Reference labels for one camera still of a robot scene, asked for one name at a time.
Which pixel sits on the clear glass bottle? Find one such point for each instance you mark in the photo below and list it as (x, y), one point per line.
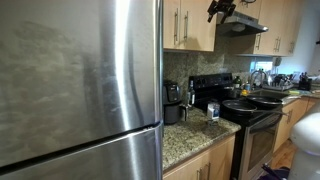
(191, 94)

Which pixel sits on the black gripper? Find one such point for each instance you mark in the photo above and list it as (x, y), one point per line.
(227, 7)

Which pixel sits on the black air fryer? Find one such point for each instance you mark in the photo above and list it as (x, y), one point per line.
(173, 108)

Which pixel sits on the green dish soap bottle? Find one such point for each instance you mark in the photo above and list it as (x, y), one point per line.
(237, 82)

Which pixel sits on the stainless steel refrigerator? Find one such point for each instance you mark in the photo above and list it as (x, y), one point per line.
(80, 90)

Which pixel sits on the kitchen sink faucet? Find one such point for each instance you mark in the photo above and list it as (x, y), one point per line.
(257, 78)

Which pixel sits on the black knife block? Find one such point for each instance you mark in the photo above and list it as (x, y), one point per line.
(304, 82)

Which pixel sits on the near black frying pan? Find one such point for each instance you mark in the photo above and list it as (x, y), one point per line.
(243, 108)

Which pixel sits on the far black frying pan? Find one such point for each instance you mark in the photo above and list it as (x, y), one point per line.
(268, 102)

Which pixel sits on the cabinet door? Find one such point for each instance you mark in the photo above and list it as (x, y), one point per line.
(197, 33)
(171, 12)

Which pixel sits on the far upper wooden cabinets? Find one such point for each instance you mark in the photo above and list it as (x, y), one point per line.
(283, 18)

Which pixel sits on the lower wooden counter cabinet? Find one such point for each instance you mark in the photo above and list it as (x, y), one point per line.
(214, 163)

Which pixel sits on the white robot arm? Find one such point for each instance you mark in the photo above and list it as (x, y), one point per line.
(305, 134)

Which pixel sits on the black electric stove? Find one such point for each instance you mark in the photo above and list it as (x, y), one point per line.
(255, 140)

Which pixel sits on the black frying pan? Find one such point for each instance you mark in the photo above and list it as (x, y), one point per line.
(243, 108)
(268, 102)

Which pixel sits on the dish rack with dishes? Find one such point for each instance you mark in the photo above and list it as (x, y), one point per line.
(278, 82)

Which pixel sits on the stainless range hood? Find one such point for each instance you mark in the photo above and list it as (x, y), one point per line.
(238, 24)

